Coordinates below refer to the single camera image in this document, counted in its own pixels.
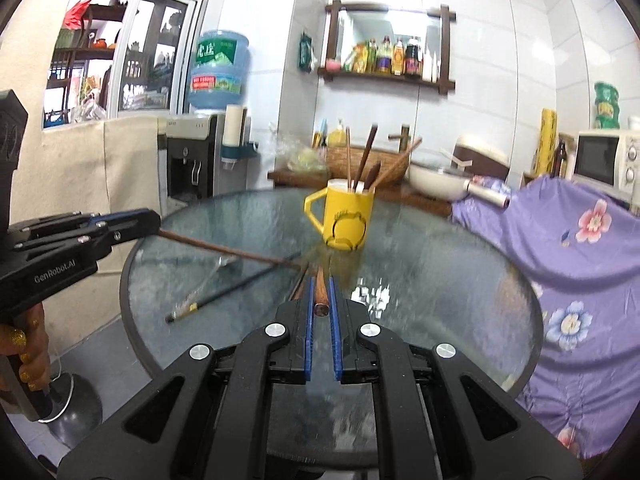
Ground brown wooden chopstick five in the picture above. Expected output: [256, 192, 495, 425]
[314, 268, 330, 316]

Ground brown wooden chopstick four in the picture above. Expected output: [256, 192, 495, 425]
[156, 229, 300, 269]

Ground yellow duck mug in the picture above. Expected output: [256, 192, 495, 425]
[303, 179, 374, 252]

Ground black chopstick gold band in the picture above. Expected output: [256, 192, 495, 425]
[164, 257, 283, 324]

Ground brown wooden chopstick two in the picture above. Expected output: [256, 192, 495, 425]
[352, 124, 378, 191]

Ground brown wooden chopstick three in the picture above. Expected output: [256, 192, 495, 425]
[370, 138, 423, 192]

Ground wooden handle metal spoon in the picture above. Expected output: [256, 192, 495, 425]
[363, 162, 381, 191]

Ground brown wooden chopstick one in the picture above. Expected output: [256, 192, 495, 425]
[345, 126, 352, 190]

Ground left hand yellow nails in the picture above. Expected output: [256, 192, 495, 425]
[0, 304, 50, 391]

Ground water dispenser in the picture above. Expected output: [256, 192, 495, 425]
[158, 112, 258, 216]

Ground small metal spoon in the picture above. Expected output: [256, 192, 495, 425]
[175, 256, 239, 311]

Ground round glass table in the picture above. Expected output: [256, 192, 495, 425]
[119, 188, 542, 394]

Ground white paper cup stack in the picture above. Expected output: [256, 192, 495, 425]
[222, 104, 245, 148]

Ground woven basin sink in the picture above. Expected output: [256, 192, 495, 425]
[326, 145, 409, 186]

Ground plastic bag with vegetables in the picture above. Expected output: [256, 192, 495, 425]
[264, 129, 329, 174]

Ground yellow soap dispenser bottle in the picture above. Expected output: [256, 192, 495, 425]
[326, 119, 346, 148]

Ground blue water jug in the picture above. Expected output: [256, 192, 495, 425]
[188, 29, 250, 110]

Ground white pan with lid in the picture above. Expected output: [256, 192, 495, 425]
[406, 162, 511, 208]

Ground bronze faucet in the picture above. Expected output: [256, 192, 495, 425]
[387, 125, 411, 153]

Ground brown white rice cooker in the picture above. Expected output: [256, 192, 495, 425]
[454, 136, 510, 181]

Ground green hanging packet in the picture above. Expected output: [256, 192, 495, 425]
[297, 32, 314, 73]

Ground dark soy sauce bottle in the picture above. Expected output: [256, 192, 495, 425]
[404, 37, 422, 78]

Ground yellow label oil bottle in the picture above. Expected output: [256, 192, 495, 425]
[390, 39, 405, 76]

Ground purple floral cloth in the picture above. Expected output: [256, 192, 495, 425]
[452, 177, 639, 460]

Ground yellow wrap roll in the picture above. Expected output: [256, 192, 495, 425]
[533, 108, 558, 177]

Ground brown glass bottle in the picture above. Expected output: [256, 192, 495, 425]
[551, 140, 568, 178]

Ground white microwave oven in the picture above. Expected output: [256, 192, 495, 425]
[572, 129, 639, 203]

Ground dark wooden wall shelf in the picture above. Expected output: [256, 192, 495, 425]
[318, 0, 457, 96]

